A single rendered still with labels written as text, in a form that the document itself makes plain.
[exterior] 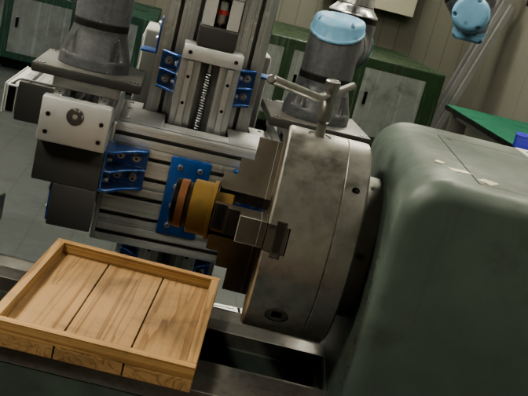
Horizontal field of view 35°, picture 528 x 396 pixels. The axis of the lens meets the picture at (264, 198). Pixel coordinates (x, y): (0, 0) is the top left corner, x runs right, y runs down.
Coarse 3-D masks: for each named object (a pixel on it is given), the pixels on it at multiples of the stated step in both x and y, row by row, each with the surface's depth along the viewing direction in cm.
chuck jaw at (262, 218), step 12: (216, 204) 123; (228, 204) 125; (216, 216) 123; (228, 216) 120; (240, 216) 116; (252, 216) 118; (264, 216) 121; (216, 228) 123; (228, 228) 120; (240, 228) 116; (252, 228) 116; (264, 228) 116; (276, 228) 114; (240, 240) 116; (252, 240) 116; (264, 240) 115; (276, 240) 115; (276, 252) 115
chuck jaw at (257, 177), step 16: (272, 144) 133; (256, 160) 131; (272, 160) 132; (224, 176) 130; (240, 176) 130; (256, 176) 130; (272, 176) 131; (240, 192) 129; (256, 192) 129; (272, 192) 130
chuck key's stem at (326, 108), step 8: (328, 80) 120; (336, 80) 121; (328, 88) 120; (336, 88) 120; (336, 96) 121; (320, 104) 122; (328, 104) 121; (320, 112) 122; (328, 112) 122; (320, 120) 122; (328, 120) 122; (320, 128) 123; (320, 136) 123
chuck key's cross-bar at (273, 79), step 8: (272, 80) 100; (280, 80) 101; (288, 88) 104; (296, 88) 107; (304, 88) 110; (344, 88) 126; (352, 88) 128; (304, 96) 111; (312, 96) 113; (320, 96) 116; (328, 96) 120
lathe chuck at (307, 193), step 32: (288, 128) 130; (288, 160) 117; (320, 160) 118; (288, 192) 115; (320, 192) 115; (288, 224) 114; (320, 224) 114; (256, 256) 130; (288, 256) 114; (320, 256) 114; (256, 288) 116; (288, 288) 116; (256, 320) 122; (288, 320) 120
